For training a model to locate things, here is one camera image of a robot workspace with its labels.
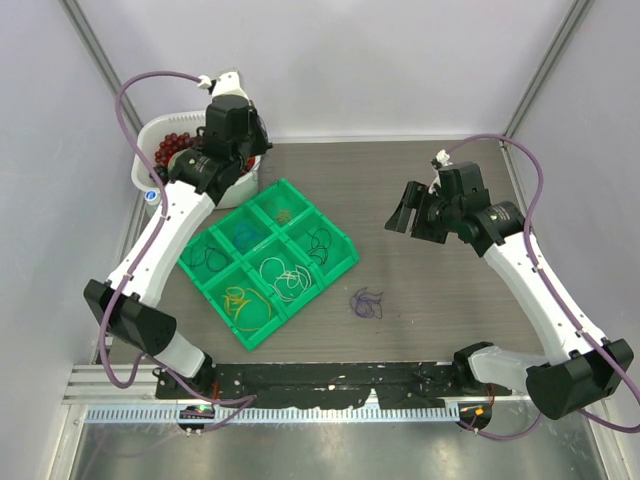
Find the clear water bottle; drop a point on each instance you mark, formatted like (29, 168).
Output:
(152, 199)

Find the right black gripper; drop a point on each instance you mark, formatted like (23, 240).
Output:
(415, 196)

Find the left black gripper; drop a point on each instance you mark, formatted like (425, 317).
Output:
(262, 144)

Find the red grape bunch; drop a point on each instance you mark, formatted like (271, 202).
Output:
(172, 144)

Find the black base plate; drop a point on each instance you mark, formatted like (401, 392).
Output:
(397, 385)

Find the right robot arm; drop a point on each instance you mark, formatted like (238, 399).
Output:
(579, 365)

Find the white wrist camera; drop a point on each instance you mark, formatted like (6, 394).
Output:
(441, 160)
(227, 83)

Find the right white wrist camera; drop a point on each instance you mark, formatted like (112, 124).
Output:
(441, 160)

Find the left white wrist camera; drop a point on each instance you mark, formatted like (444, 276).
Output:
(227, 83)

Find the white slotted cable duct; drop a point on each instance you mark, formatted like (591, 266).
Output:
(183, 413)

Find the green compartment tray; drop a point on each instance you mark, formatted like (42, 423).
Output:
(266, 260)

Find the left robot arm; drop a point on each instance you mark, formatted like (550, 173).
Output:
(125, 304)

